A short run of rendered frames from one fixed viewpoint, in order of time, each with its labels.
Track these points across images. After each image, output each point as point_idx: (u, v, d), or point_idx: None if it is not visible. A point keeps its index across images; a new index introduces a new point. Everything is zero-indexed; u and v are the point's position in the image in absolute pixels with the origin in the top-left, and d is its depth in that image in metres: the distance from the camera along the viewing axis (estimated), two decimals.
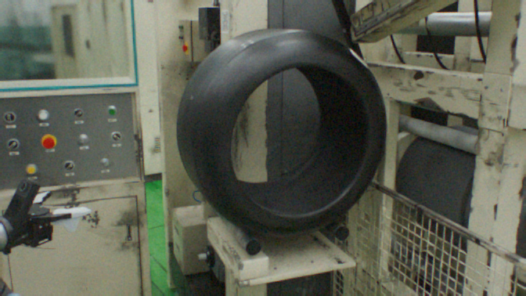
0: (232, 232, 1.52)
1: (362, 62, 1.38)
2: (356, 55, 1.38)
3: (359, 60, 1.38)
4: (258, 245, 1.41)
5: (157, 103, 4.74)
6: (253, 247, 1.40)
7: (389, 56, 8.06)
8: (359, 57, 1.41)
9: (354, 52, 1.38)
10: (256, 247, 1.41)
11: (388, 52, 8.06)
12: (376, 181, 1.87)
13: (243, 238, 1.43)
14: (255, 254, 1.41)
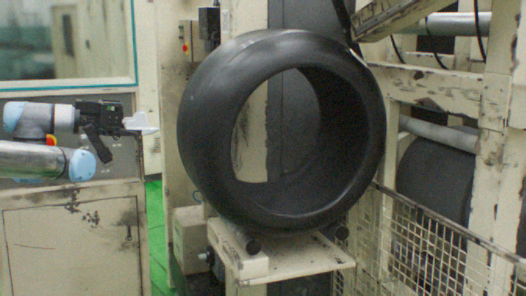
0: (232, 232, 1.52)
1: (362, 62, 1.38)
2: (356, 55, 1.38)
3: (359, 60, 1.38)
4: (258, 245, 1.41)
5: (157, 103, 4.74)
6: (253, 247, 1.40)
7: (389, 56, 8.06)
8: (359, 57, 1.41)
9: (354, 52, 1.38)
10: (256, 247, 1.41)
11: (388, 52, 8.06)
12: (376, 181, 1.87)
13: (243, 238, 1.43)
14: (255, 254, 1.41)
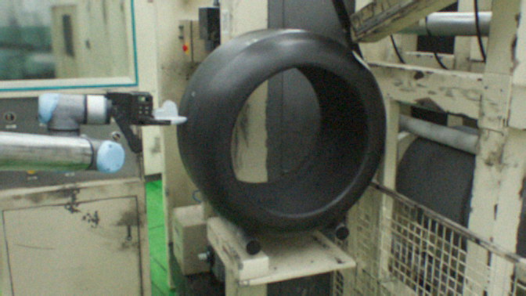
0: (232, 232, 1.52)
1: (364, 64, 1.39)
2: (358, 57, 1.39)
3: (362, 63, 1.38)
4: (258, 245, 1.41)
5: (157, 103, 4.74)
6: (253, 247, 1.40)
7: (389, 56, 8.06)
8: (362, 59, 1.42)
9: (356, 55, 1.39)
10: (256, 247, 1.41)
11: (388, 52, 8.06)
12: (376, 181, 1.87)
13: (243, 238, 1.43)
14: (255, 254, 1.41)
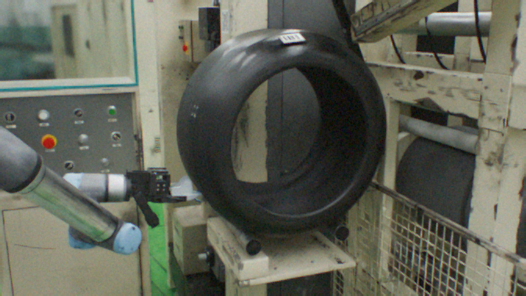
0: None
1: (297, 41, 1.30)
2: (287, 39, 1.30)
3: (293, 41, 1.30)
4: (251, 244, 1.40)
5: (157, 103, 4.74)
6: (253, 248, 1.40)
7: (389, 56, 8.06)
8: (292, 34, 1.33)
9: (283, 39, 1.30)
10: (252, 247, 1.40)
11: (388, 52, 8.06)
12: (376, 181, 1.87)
13: None
14: (260, 245, 1.41)
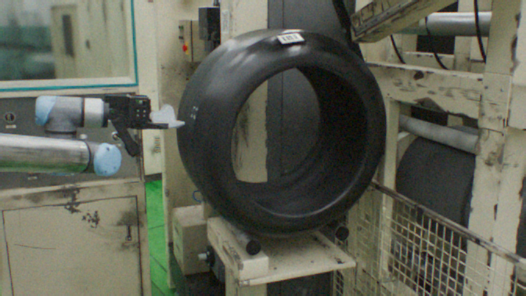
0: None
1: (295, 41, 1.30)
2: (286, 39, 1.30)
3: (292, 41, 1.30)
4: (252, 244, 1.40)
5: (157, 103, 4.74)
6: (253, 248, 1.40)
7: (389, 56, 8.06)
8: (290, 34, 1.33)
9: (282, 39, 1.30)
10: (252, 247, 1.40)
11: (388, 52, 8.06)
12: (376, 181, 1.87)
13: (244, 248, 1.44)
14: (260, 246, 1.41)
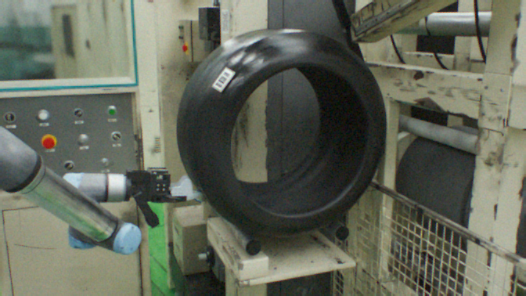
0: None
1: (228, 80, 1.26)
2: (221, 84, 1.27)
3: (227, 83, 1.26)
4: (250, 252, 1.40)
5: (157, 103, 4.74)
6: (254, 249, 1.41)
7: (389, 56, 8.06)
8: (221, 74, 1.29)
9: (217, 87, 1.27)
10: (253, 250, 1.40)
11: (388, 52, 8.06)
12: (376, 181, 1.87)
13: None
14: (250, 243, 1.40)
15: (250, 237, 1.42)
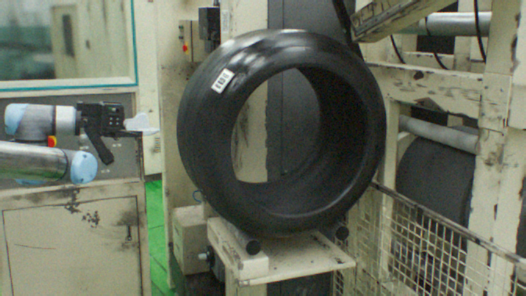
0: None
1: (228, 81, 1.26)
2: (220, 86, 1.27)
3: (226, 84, 1.26)
4: (250, 251, 1.40)
5: (157, 103, 4.74)
6: (254, 249, 1.41)
7: (389, 56, 8.06)
8: (220, 75, 1.29)
9: (217, 88, 1.27)
10: (252, 250, 1.40)
11: (388, 52, 8.06)
12: (376, 181, 1.87)
13: None
14: (251, 243, 1.40)
15: (252, 237, 1.42)
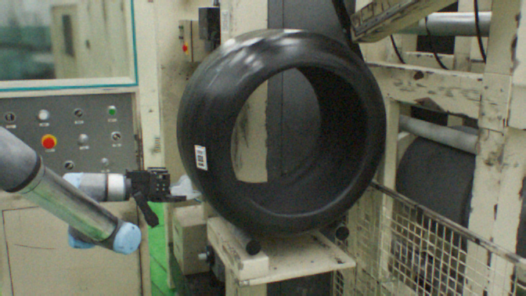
0: (233, 225, 1.52)
1: (205, 157, 1.29)
2: (203, 164, 1.30)
3: (206, 160, 1.29)
4: (258, 250, 1.41)
5: (157, 103, 4.74)
6: (254, 247, 1.40)
7: (389, 56, 8.06)
8: (196, 153, 1.31)
9: (202, 167, 1.31)
10: (256, 248, 1.41)
11: (388, 52, 8.06)
12: (376, 181, 1.87)
13: (250, 235, 1.44)
14: (250, 253, 1.40)
15: (244, 248, 1.42)
